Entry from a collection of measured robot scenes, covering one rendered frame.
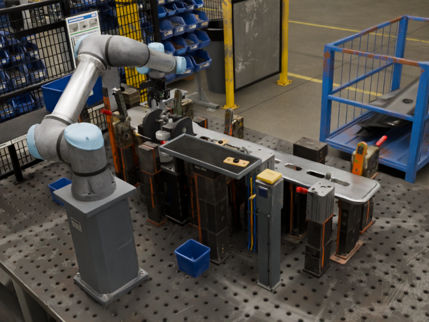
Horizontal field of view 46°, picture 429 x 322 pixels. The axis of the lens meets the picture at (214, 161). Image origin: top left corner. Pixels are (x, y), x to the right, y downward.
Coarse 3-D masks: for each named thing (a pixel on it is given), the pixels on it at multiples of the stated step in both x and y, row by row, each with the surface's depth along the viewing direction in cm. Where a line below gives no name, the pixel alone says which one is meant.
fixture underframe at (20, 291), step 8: (0, 288) 261; (16, 288) 219; (0, 296) 255; (8, 296) 255; (24, 296) 218; (0, 304) 258; (8, 304) 250; (16, 304) 250; (24, 304) 220; (32, 304) 222; (8, 312) 252; (16, 312) 245; (24, 312) 225; (32, 312) 223; (40, 312) 226; (16, 320) 246; (24, 320) 240; (32, 320) 224; (40, 320) 228; (48, 320) 239
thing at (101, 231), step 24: (120, 192) 171; (72, 216) 172; (96, 216) 166; (120, 216) 173; (72, 240) 180; (96, 240) 170; (120, 240) 177; (96, 264) 175; (120, 264) 180; (96, 288) 182; (120, 288) 184
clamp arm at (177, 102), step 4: (176, 92) 253; (180, 92) 252; (176, 96) 252; (180, 96) 252; (176, 100) 254; (180, 100) 253; (176, 104) 255; (180, 104) 254; (176, 108) 255; (180, 108) 255; (176, 112) 255; (180, 112) 256
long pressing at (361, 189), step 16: (128, 112) 260; (144, 112) 259; (224, 144) 222; (240, 144) 221; (256, 144) 220; (288, 160) 205; (304, 160) 205; (288, 176) 193; (304, 176) 194; (336, 176) 192; (352, 176) 192; (336, 192) 182; (352, 192) 182; (368, 192) 182
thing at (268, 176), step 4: (264, 172) 165; (268, 172) 165; (272, 172) 165; (276, 172) 165; (260, 176) 163; (264, 176) 163; (268, 176) 163; (272, 176) 163; (276, 176) 163; (280, 176) 164; (264, 180) 162; (268, 180) 161; (272, 180) 161
